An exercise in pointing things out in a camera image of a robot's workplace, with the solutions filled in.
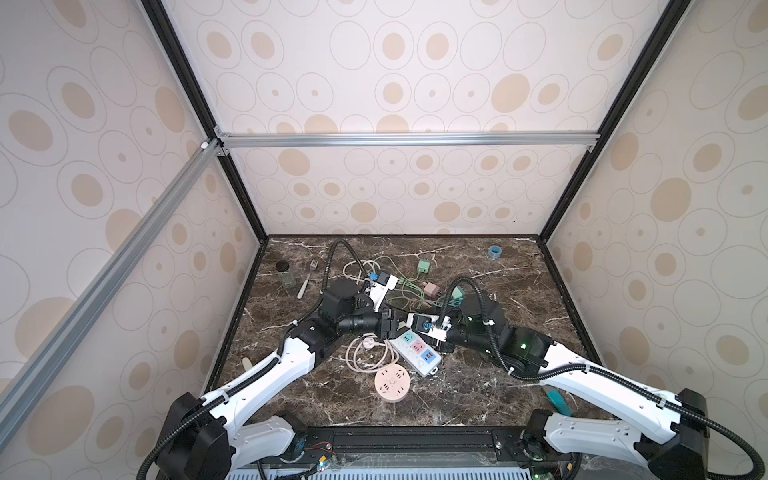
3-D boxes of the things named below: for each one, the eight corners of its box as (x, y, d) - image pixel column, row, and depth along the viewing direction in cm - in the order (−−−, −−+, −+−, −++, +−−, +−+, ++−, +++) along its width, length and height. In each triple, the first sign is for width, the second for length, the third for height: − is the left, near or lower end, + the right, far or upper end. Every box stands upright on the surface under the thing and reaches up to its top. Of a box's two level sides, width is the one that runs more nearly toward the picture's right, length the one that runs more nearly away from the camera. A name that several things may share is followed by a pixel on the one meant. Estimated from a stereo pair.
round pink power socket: (374, 402, 82) (373, 400, 80) (375, 367, 88) (375, 364, 86) (410, 402, 82) (411, 400, 80) (409, 367, 88) (409, 364, 86)
